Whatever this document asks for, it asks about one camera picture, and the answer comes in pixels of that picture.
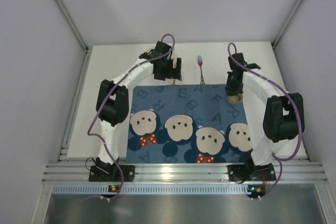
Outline blue cartoon bear placemat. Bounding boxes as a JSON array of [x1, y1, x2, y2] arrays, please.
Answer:
[[126, 84, 253, 164]]

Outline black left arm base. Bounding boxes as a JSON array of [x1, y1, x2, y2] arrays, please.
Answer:
[[88, 165, 135, 182]]

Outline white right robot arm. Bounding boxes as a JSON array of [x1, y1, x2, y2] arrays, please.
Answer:
[[225, 53, 305, 166]]

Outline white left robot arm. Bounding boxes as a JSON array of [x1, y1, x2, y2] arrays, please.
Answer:
[[88, 41, 182, 165]]

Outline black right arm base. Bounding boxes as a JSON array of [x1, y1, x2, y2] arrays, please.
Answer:
[[228, 164, 277, 184]]

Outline cream round plate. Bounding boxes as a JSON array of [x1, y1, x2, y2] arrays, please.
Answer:
[[146, 48, 154, 53]]

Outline iridescent fork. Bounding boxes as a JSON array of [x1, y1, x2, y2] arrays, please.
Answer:
[[197, 54, 205, 84]]

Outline left aluminium frame post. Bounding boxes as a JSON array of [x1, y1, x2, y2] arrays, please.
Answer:
[[39, 0, 90, 51]]

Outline aluminium frame post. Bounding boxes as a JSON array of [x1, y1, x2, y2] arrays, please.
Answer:
[[271, 0, 322, 48], [39, 0, 90, 51]]

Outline aluminium mounting rail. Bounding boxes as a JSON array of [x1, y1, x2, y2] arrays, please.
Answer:
[[42, 145, 328, 184]]

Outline perforated cable duct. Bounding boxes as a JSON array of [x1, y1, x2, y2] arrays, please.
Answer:
[[52, 184, 264, 195]]

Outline right aluminium frame post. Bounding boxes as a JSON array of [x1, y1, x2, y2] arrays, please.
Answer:
[[271, 0, 322, 48]]

